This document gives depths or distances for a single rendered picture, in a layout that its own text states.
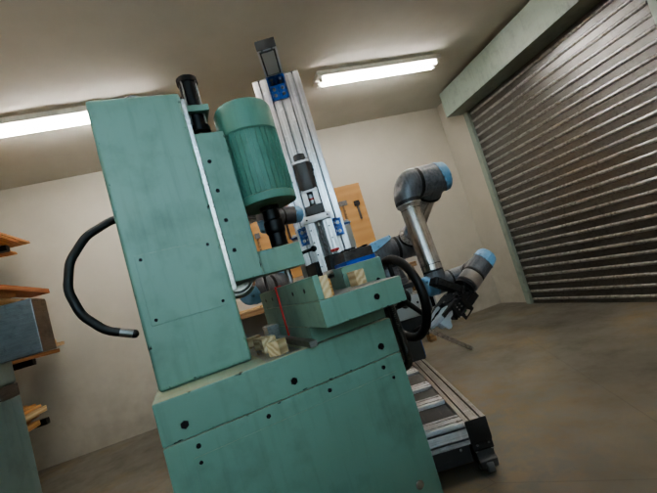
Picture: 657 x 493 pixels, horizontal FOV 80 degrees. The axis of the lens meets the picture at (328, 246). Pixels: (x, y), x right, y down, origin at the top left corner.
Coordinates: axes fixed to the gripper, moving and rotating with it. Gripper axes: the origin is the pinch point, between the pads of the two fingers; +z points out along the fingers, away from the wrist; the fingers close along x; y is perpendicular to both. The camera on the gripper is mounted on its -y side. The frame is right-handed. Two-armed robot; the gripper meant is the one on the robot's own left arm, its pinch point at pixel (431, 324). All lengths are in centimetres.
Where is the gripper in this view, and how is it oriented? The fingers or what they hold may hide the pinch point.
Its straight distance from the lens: 132.1
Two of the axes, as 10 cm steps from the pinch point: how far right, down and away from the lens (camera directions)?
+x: -3.5, 2.0, 9.2
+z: -6.3, 6.7, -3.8
